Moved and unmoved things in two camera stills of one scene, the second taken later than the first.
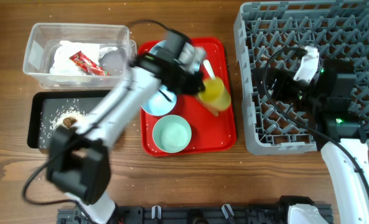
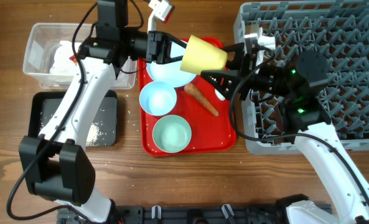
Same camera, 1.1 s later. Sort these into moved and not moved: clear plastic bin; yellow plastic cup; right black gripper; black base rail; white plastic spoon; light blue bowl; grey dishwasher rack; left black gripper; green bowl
Moved: white plastic spoon; yellow plastic cup; left black gripper; right black gripper
Not moved: green bowl; black base rail; light blue bowl; grey dishwasher rack; clear plastic bin
